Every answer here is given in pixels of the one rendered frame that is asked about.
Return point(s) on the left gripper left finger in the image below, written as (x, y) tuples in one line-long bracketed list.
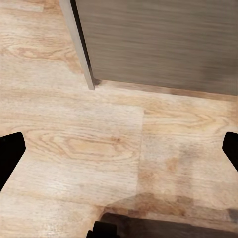
[(12, 148)]

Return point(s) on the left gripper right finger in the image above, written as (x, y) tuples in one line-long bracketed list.
[(230, 148)]

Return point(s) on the dishwasher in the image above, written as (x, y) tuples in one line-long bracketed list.
[(183, 44)]

